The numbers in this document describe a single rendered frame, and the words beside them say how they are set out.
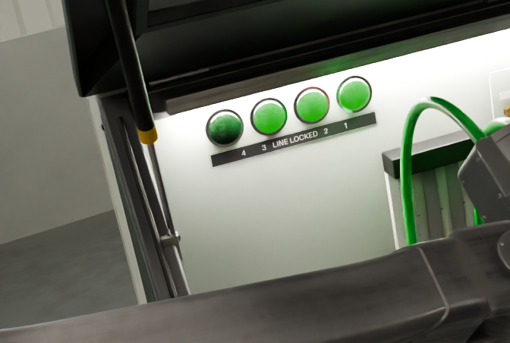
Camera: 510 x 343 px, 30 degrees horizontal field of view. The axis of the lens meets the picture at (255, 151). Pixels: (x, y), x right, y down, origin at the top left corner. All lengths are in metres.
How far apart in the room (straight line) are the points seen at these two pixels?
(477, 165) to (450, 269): 0.11
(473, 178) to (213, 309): 0.23
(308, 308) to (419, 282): 0.07
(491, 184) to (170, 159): 0.64
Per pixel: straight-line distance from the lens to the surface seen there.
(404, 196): 1.24
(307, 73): 1.22
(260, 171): 1.26
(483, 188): 0.68
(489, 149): 0.68
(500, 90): 1.36
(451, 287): 0.58
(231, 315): 0.54
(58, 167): 4.97
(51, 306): 4.20
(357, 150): 1.30
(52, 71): 4.86
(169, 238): 1.10
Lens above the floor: 1.73
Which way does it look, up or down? 18 degrees down
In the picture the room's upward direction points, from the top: 11 degrees counter-clockwise
